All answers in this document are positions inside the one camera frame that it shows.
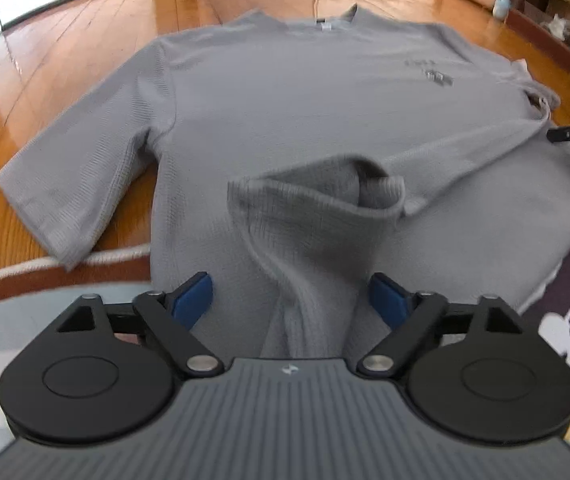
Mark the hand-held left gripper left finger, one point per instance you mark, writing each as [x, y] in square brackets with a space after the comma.
[192, 302]

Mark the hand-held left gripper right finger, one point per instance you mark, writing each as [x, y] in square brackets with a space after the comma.
[390, 302]

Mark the grey t-shirt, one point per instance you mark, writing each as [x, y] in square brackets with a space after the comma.
[265, 125]

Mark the blue bottle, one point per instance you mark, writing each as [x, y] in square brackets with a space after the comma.
[504, 6]

